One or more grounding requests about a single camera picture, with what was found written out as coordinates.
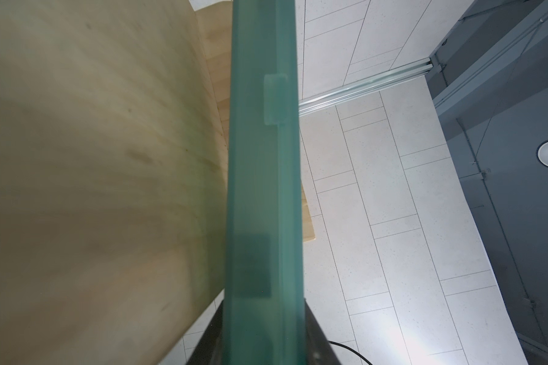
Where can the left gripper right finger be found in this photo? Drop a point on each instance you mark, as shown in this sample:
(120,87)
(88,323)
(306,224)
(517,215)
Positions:
(318,348)

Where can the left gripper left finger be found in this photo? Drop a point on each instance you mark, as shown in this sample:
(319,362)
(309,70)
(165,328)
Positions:
(209,350)

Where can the dark green pencil case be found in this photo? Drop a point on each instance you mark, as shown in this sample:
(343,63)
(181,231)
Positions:
(263,312)

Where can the wooden two-tier shelf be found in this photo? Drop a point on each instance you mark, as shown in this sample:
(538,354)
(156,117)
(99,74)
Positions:
(113,181)

